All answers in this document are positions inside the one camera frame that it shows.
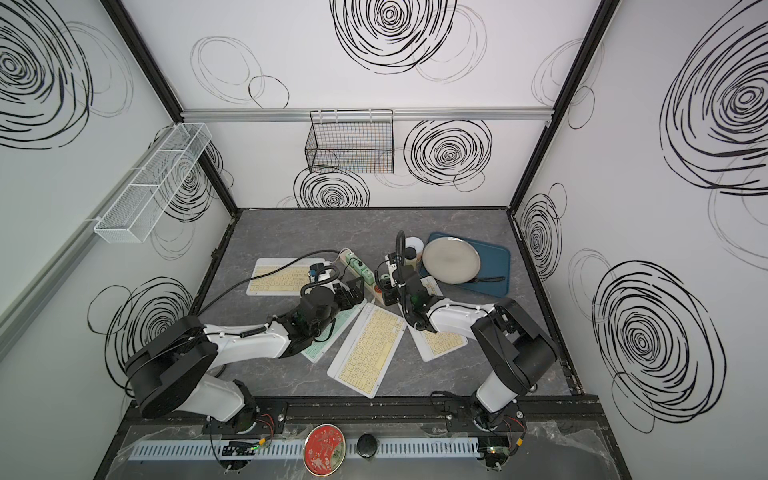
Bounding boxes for black utensil on tray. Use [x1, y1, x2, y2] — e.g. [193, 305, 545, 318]
[463, 276, 507, 284]

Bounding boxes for black round knob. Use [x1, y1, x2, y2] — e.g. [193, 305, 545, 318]
[356, 433, 379, 460]

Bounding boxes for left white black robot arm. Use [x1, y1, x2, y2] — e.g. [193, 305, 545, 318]
[126, 278, 364, 423]

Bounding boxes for yellow wireless keyboard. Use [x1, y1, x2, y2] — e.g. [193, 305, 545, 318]
[327, 303, 406, 399]
[408, 327, 468, 362]

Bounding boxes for cream power strip red sockets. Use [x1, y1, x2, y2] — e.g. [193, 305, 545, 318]
[339, 248, 384, 306]

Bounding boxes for white slotted cable duct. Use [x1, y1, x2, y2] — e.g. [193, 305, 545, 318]
[127, 437, 481, 461]

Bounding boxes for black wire basket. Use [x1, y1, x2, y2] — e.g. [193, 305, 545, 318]
[304, 109, 395, 174]

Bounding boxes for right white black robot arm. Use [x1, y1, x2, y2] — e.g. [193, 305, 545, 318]
[384, 260, 559, 430]

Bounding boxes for far left yellow keyboard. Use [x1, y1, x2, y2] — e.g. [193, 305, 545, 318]
[246, 257, 324, 296]

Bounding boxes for teal tray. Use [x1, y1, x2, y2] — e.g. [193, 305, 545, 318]
[420, 232, 511, 298]

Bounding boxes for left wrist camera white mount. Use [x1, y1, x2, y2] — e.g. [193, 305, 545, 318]
[309, 263, 339, 283]

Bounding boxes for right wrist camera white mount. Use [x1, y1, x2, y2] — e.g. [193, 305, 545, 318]
[384, 253, 398, 288]

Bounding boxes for mint green wireless keyboard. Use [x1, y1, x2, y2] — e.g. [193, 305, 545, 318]
[301, 300, 368, 363]

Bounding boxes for grey round plate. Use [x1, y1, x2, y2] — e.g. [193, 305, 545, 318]
[422, 237, 482, 285]

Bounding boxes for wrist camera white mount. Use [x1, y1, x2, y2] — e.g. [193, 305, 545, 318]
[384, 253, 398, 288]
[309, 263, 339, 283]

